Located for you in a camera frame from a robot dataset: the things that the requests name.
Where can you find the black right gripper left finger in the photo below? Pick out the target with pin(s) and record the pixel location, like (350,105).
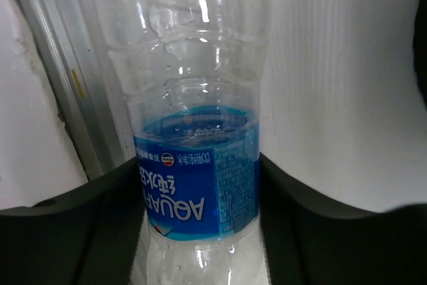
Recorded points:
(86,236)

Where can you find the small blue label water bottle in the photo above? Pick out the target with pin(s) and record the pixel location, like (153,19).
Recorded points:
(190,71)

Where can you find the aluminium table edge rail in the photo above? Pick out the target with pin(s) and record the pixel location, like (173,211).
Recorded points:
(71,45)

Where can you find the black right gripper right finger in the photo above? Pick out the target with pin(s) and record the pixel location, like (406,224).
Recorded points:
(311,239)

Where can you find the black plastic bin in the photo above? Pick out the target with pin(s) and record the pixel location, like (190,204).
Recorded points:
(419,46)

